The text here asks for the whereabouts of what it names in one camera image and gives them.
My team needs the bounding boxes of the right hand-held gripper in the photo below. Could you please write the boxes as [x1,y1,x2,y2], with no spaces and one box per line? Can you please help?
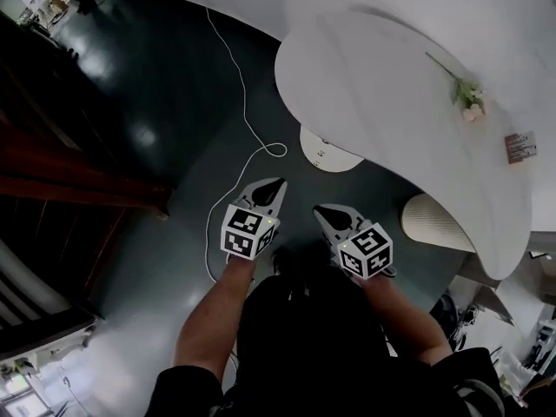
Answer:
[312,202,399,281]

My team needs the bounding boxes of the person's black shirt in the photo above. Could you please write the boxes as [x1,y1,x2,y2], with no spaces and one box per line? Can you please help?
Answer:
[149,243,507,417]

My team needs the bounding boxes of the white round table base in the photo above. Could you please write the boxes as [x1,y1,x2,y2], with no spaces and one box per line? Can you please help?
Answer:
[299,124,366,174]

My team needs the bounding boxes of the white round table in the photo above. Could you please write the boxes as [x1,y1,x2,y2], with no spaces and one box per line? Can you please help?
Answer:
[274,8,534,282]

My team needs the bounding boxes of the small brown printed card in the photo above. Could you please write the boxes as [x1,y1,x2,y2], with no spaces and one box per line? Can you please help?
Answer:
[503,130,539,165]

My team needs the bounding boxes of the white floor cable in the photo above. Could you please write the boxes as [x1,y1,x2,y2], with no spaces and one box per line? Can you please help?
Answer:
[203,5,288,284]

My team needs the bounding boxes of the artificial white flower stem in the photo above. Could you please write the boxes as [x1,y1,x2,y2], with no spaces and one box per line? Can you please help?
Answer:
[424,50,487,123]

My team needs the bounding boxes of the white stair stringer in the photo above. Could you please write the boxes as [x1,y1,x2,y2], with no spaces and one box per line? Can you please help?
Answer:
[0,237,97,363]

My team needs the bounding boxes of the dark wooden staircase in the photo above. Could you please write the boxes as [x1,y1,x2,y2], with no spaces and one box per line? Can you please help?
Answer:
[0,13,174,321]

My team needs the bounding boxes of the person's left forearm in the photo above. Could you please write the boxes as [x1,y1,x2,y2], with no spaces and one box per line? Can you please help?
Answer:
[172,253,258,384]

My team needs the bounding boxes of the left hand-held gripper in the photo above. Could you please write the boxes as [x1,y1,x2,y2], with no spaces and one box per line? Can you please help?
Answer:
[220,176,289,261]

